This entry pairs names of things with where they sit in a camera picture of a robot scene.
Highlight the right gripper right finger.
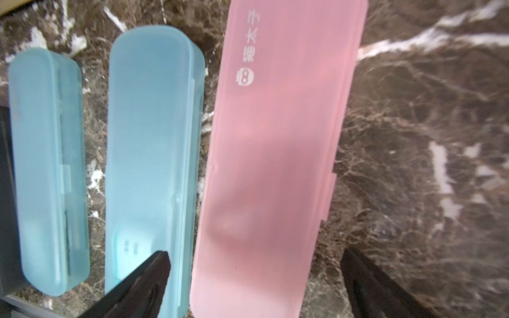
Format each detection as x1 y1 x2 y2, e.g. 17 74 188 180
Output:
341 247 436 317

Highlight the black pencil case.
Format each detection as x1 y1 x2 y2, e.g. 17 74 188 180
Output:
1 106 27 298

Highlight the wooden three-tier shelf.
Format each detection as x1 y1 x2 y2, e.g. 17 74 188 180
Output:
0 0 33 16

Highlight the teal pencil case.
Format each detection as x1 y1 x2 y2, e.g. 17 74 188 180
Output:
105 25 205 317
8 48 90 297

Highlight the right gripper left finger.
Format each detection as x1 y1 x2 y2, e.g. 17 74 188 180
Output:
81 251 171 318

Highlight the pink pencil case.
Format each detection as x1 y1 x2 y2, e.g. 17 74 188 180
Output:
190 1 368 317

